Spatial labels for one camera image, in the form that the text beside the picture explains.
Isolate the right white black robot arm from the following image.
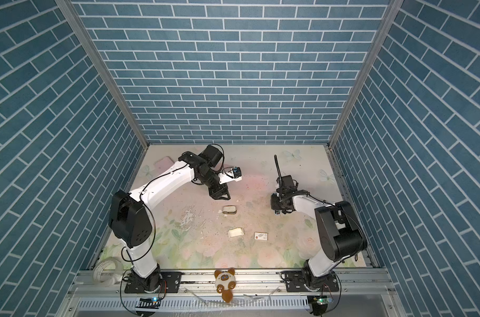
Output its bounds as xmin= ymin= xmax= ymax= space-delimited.
xmin=270 ymin=175 xmax=368 ymax=290

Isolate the aluminium front rail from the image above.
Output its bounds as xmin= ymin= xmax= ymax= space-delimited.
xmin=70 ymin=268 xmax=396 ymax=297

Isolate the staple box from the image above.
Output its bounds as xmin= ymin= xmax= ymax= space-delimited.
xmin=254 ymin=232 xmax=268 ymax=241

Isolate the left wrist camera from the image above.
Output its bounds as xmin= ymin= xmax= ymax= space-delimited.
xmin=218 ymin=166 xmax=242 ymax=184

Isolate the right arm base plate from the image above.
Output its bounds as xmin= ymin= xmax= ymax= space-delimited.
xmin=280 ymin=269 xmax=340 ymax=293

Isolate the pink rectangular case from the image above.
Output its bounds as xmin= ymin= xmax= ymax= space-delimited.
xmin=154 ymin=157 xmax=175 ymax=173

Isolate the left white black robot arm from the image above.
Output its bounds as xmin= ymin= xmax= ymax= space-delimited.
xmin=109 ymin=143 xmax=242 ymax=279

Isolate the staple box tray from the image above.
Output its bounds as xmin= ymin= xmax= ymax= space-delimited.
xmin=228 ymin=227 xmax=245 ymax=239

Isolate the white coiled cable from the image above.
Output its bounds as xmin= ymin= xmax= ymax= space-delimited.
xmin=92 ymin=256 xmax=124 ymax=287

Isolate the beige mini stapler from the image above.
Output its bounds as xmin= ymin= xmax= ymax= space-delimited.
xmin=222 ymin=206 xmax=237 ymax=215

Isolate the panda plush toy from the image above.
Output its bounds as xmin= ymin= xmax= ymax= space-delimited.
xmin=214 ymin=268 xmax=236 ymax=303

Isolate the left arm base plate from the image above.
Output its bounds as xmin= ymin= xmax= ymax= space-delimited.
xmin=122 ymin=271 xmax=182 ymax=294

